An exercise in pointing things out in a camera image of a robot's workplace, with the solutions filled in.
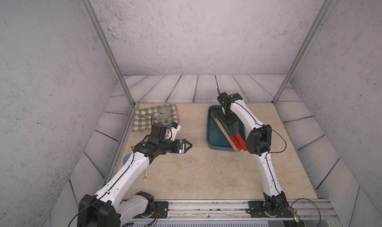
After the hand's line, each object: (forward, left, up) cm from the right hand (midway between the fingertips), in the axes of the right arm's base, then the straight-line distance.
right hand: (230, 122), depth 97 cm
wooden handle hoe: (-8, +3, -3) cm, 9 cm away
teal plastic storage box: (-8, +9, -9) cm, 15 cm away
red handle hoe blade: (-15, -3, +3) cm, 15 cm away
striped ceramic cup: (+9, +45, -1) cm, 46 cm away
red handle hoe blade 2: (+10, +7, -4) cm, 13 cm away
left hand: (-22, +26, +9) cm, 35 cm away
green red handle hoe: (-10, -1, -2) cm, 10 cm away
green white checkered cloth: (+10, +62, -8) cm, 63 cm away
